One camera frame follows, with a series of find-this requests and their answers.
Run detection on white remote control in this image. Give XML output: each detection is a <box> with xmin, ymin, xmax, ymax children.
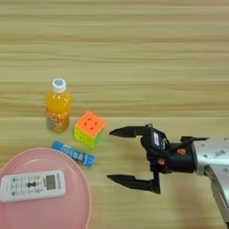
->
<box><xmin>0</xmin><ymin>169</ymin><xmax>67</xmax><ymax>204</ymax></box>

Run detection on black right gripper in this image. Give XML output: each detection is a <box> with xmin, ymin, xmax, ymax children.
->
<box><xmin>106</xmin><ymin>124</ymin><xmax>197</xmax><ymax>195</ymax></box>

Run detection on black box with white label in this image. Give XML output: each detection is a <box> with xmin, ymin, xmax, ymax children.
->
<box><xmin>140</xmin><ymin>126</ymin><xmax>172</xmax><ymax>152</ymax></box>

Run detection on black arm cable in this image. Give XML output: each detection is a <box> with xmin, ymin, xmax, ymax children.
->
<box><xmin>180</xmin><ymin>135</ymin><xmax>209</xmax><ymax>145</ymax></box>

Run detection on orange yellow green puzzle cube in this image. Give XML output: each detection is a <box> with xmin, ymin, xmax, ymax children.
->
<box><xmin>72</xmin><ymin>110</ymin><xmax>107</xmax><ymax>149</ymax></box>

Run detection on blue glue stick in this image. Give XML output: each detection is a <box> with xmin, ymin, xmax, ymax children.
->
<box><xmin>51</xmin><ymin>140</ymin><xmax>96</xmax><ymax>168</ymax></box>

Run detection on orange juice bottle white cap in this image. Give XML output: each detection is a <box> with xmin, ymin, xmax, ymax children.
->
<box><xmin>45</xmin><ymin>78</ymin><xmax>72</xmax><ymax>133</ymax></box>

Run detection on pink round plate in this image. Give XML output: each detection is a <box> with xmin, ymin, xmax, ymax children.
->
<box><xmin>0</xmin><ymin>147</ymin><xmax>92</xmax><ymax>229</ymax></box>

